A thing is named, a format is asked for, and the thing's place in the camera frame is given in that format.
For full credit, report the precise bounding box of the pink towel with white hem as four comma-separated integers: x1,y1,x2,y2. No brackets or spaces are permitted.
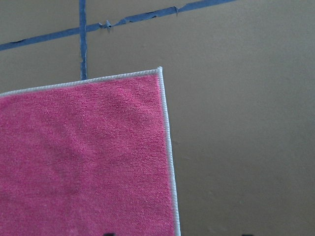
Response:
0,67,181,236

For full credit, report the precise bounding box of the crossing blue tape strip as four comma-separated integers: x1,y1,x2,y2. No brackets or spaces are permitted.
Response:
79,0,87,80

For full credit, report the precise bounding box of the long blue tape strip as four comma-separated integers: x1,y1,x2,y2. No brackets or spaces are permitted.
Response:
0,0,230,51

